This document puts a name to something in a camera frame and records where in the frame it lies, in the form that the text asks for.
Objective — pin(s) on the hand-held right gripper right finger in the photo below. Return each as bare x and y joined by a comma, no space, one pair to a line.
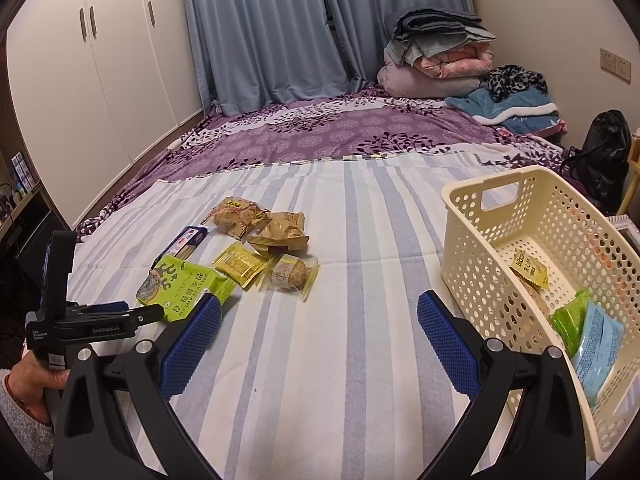
447,345

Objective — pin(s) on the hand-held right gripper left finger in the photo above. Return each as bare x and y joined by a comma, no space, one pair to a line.
192,345

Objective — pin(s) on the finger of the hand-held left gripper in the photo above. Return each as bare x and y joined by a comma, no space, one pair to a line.
110,306
150,313

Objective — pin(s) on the large green snack packet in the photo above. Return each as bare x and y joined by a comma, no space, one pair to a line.
185,285

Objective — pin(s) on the cream perforated plastic basket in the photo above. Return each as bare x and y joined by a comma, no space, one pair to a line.
480,280

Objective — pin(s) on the blue packet with striped end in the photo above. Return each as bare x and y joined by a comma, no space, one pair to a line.
185,240

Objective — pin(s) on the yellow snack packet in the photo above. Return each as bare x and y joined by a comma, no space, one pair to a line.
240,262

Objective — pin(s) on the small tan snack packet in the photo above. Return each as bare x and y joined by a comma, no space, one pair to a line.
535,300

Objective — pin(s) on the small yellow sachet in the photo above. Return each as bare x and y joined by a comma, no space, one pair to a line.
530,267

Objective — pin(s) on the clear round cake packet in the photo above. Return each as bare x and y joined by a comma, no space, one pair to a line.
292,275

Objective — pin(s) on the small green snack packet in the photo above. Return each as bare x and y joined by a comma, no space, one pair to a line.
570,317

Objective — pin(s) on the clear cookie bag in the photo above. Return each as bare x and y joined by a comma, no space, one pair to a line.
235,215

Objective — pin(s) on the light blue snack packet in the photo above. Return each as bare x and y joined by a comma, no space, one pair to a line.
597,345

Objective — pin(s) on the person's left forearm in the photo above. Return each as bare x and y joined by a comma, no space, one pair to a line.
20,430

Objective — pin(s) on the person's left hand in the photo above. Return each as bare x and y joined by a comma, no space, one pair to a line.
30,380

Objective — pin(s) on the dark desk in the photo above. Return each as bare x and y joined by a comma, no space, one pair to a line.
35,235

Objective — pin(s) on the blue and white boxes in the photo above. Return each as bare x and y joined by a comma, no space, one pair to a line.
21,172

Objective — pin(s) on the striped blanket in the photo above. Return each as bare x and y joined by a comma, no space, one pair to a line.
325,360

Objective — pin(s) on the white wardrobe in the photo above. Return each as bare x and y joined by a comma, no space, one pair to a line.
115,85

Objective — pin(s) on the black bag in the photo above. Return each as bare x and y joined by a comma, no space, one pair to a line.
605,160

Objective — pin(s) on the yellow wooden rack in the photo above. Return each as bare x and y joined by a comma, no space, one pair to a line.
631,180

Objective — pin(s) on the purple floral bedsheet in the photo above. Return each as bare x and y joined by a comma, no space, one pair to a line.
325,130

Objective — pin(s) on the leopard print scarf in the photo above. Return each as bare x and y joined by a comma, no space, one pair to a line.
515,82

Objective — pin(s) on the pink floral quilt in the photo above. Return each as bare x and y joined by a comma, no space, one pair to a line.
460,62

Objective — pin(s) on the grey-green folded blanket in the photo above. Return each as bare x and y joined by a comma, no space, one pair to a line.
420,52

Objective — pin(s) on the dark blue folded blanket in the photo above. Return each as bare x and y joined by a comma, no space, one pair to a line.
435,22

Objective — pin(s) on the beige wall socket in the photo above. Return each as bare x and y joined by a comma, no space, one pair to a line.
623,68
608,59

